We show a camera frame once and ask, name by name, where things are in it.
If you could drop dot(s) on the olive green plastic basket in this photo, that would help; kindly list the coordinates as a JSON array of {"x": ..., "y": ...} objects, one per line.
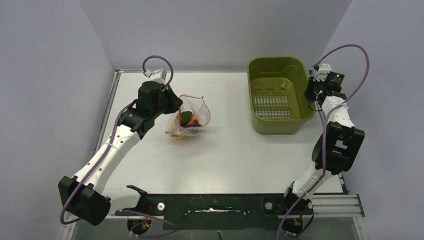
[{"x": 276, "y": 86}]

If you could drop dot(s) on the dark green toy avocado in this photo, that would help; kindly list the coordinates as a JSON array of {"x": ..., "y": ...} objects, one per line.
[{"x": 185, "y": 117}]

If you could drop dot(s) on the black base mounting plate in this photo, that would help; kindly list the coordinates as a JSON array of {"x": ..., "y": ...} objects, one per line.
[{"x": 238, "y": 211}]

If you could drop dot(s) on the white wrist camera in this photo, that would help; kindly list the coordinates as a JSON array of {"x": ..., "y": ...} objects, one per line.
[
  {"x": 158, "y": 75},
  {"x": 323, "y": 69}
]

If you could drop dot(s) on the clear zip top bag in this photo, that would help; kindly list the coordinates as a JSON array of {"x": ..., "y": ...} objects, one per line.
[{"x": 201, "y": 112}]

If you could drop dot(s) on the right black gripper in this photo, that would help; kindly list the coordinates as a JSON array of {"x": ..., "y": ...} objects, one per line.
[{"x": 311, "y": 83}]

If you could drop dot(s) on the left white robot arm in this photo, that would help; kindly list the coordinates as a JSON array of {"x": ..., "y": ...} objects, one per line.
[{"x": 83, "y": 195}]

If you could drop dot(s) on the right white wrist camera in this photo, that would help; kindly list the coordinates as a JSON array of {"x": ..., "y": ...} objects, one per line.
[{"x": 323, "y": 69}]

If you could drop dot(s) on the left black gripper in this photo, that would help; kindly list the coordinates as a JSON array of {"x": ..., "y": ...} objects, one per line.
[{"x": 175, "y": 102}]

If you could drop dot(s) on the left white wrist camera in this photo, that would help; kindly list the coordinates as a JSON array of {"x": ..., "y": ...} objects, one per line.
[{"x": 158, "y": 75}]

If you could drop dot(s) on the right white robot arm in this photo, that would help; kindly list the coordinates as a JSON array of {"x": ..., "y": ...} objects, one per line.
[{"x": 336, "y": 149}]

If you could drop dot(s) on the yellow toy bell pepper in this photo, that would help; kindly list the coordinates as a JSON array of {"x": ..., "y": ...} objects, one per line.
[{"x": 178, "y": 132}]

